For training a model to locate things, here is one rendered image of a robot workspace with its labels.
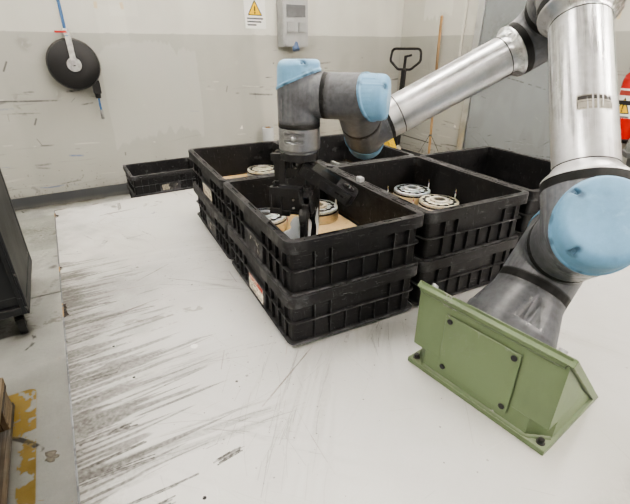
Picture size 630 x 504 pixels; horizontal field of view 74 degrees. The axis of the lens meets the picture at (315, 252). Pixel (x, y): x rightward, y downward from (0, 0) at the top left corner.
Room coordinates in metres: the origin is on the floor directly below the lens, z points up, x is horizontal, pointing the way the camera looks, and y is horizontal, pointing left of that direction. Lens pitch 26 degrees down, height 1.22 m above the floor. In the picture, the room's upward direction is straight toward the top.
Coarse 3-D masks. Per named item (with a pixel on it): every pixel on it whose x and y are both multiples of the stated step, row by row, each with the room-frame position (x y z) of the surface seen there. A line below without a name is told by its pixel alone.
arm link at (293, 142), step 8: (280, 128) 0.78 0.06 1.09; (280, 136) 0.75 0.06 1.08; (288, 136) 0.74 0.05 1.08; (296, 136) 0.73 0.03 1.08; (304, 136) 0.73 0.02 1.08; (312, 136) 0.74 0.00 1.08; (280, 144) 0.75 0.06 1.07; (288, 144) 0.73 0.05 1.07; (296, 144) 0.73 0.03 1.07; (304, 144) 0.73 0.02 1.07; (312, 144) 0.74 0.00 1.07; (288, 152) 0.74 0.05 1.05; (296, 152) 0.73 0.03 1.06; (304, 152) 0.73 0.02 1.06; (312, 152) 0.75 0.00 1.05
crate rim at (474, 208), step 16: (384, 160) 1.18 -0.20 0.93; (400, 160) 1.20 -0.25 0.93; (432, 160) 1.18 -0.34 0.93; (352, 176) 1.02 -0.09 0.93; (480, 176) 1.02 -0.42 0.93; (384, 192) 0.89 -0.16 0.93; (528, 192) 0.89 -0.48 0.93; (416, 208) 0.79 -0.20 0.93; (448, 208) 0.79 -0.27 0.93; (464, 208) 0.80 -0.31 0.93; (480, 208) 0.82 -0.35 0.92; (496, 208) 0.84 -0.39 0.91
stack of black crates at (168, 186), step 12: (132, 168) 2.45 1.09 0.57; (144, 168) 2.48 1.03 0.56; (156, 168) 2.51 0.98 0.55; (168, 168) 2.55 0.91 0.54; (180, 168) 2.59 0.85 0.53; (132, 180) 2.18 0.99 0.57; (144, 180) 2.22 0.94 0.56; (156, 180) 2.25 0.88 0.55; (168, 180) 2.28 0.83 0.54; (180, 180) 2.31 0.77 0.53; (192, 180) 2.35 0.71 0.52; (132, 192) 2.24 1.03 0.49; (144, 192) 2.21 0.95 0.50; (156, 192) 2.24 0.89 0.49
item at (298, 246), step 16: (272, 176) 1.02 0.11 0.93; (224, 192) 0.96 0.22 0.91; (240, 208) 0.85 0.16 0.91; (256, 208) 0.79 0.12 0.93; (256, 224) 0.76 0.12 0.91; (272, 224) 0.71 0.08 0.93; (368, 224) 0.70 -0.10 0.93; (384, 224) 0.71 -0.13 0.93; (400, 224) 0.72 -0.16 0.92; (416, 224) 0.74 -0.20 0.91; (272, 240) 0.68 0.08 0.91; (288, 240) 0.63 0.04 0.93; (304, 240) 0.63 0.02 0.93; (320, 240) 0.65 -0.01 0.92; (336, 240) 0.66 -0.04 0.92; (352, 240) 0.68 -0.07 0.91
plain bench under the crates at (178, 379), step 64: (192, 192) 1.59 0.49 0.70; (64, 256) 1.03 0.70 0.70; (128, 256) 1.03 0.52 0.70; (192, 256) 1.03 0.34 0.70; (64, 320) 0.73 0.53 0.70; (128, 320) 0.73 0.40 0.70; (192, 320) 0.73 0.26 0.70; (256, 320) 0.73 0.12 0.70; (384, 320) 0.73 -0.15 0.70; (576, 320) 0.73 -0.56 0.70; (128, 384) 0.54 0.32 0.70; (192, 384) 0.54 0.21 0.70; (256, 384) 0.54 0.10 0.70; (320, 384) 0.54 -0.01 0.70; (384, 384) 0.54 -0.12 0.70; (128, 448) 0.41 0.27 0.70; (192, 448) 0.41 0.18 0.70; (256, 448) 0.41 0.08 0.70; (320, 448) 0.41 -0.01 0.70; (384, 448) 0.41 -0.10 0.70; (448, 448) 0.41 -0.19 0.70; (512, 448) 0.41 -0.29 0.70; (576, 448) 0.41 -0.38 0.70
